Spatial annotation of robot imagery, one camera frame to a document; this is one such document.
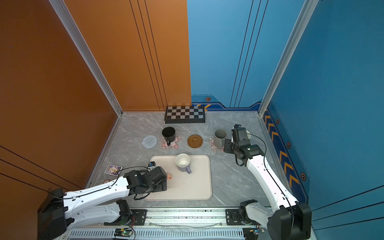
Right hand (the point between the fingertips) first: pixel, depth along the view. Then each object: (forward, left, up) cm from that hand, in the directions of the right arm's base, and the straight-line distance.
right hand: (227, 144), depth 82 cm
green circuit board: (-38, +53, -17) cm, 67 cm away
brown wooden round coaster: (+13, +19, -15) cm, 27 cm away
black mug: (+12, +35, -6) cm, 37 cm away
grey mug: (+11, +2, -7) cm, 13 cm away
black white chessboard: (+36, +29, -13) cm, 48 cm away
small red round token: (-14, +69, -15) cm, 73 cm away
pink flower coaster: (+13, +7, -16) cm, 22 cm away
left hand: (-17, +36, -12) cm, 42 cm away
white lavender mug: (-3, +26, -14) cm, 30 cm away
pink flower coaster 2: (+10, +32, -15) cm, 37 cm away
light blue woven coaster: (+13, +50, -15) cm, 54 cm away
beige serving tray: (-17, +17, -15) cm, 29 cm away
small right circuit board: (-38, -11, -17) cm, 43 cm away
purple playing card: (-8, +67, -14) cm, 69 cm away
